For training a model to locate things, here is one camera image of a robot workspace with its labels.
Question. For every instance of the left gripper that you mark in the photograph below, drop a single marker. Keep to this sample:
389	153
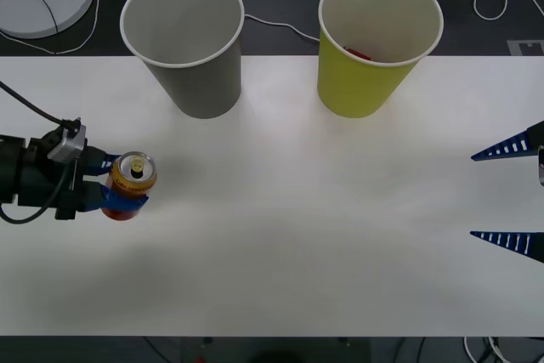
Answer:
40	186

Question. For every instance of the grey plastic bin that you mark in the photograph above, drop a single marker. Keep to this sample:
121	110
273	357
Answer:
200	86

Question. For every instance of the red drink can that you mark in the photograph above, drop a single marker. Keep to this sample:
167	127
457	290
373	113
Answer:
359	53

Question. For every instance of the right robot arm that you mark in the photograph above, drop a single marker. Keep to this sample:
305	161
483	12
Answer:
541	167

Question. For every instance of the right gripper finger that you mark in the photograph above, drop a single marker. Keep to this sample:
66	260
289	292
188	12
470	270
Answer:
516	146
520	243

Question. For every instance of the yellow-green plastic bin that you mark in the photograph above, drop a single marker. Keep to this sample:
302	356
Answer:
357	86

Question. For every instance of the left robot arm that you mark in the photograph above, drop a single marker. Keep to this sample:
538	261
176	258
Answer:
10	171

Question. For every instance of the grey floor plate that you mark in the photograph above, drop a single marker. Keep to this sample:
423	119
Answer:
525	47

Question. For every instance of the orange drink can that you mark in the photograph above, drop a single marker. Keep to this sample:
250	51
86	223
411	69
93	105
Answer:
132	186

